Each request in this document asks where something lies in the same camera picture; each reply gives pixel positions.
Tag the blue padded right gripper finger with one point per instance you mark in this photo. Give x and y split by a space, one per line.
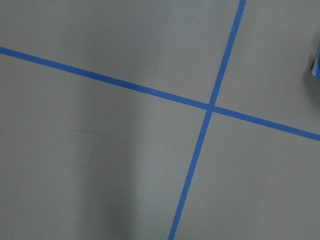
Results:
315 68

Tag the blue tape line crosswise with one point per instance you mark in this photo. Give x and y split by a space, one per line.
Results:
158 93

